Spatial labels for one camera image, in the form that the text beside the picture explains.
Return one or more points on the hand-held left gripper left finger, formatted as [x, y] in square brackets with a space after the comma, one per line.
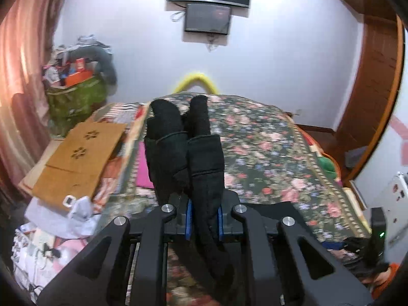
[188, 223]

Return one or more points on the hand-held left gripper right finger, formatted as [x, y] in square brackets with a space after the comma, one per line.
[220, 228]

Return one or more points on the black pants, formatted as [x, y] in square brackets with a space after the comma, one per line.
[204, 165]

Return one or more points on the white cabinet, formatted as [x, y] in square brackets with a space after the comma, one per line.
[395, 204]

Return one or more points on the orange cloth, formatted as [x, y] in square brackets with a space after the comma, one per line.
[384, 280]

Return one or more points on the pink cloth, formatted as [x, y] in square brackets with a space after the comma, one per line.
[145, 165]

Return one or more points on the floral blanket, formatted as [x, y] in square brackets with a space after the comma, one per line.
[264, 153]

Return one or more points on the white clothes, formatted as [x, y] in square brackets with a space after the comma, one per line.
[73, 220]

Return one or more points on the wooden lap desk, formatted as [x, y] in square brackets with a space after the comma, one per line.
[76, 165]

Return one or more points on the wooden door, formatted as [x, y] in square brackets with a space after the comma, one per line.
[376, 95]

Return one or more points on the striped cloth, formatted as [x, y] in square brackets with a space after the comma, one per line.
[118, 113]

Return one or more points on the yellow foam tube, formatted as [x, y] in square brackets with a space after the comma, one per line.
[194, 76]

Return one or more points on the green storage bag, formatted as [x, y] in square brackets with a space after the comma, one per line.
[76, 102]

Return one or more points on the orange box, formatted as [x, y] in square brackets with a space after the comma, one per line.
[78, 77]

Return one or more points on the red box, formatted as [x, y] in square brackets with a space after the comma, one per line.
[80, 65]

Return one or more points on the small black monitor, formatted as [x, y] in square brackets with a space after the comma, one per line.
[207, 19]

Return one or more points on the pile of grey clothes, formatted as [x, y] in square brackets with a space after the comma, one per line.
[86, 41]

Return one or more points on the pink curtain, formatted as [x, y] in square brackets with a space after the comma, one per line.
[28, 38]

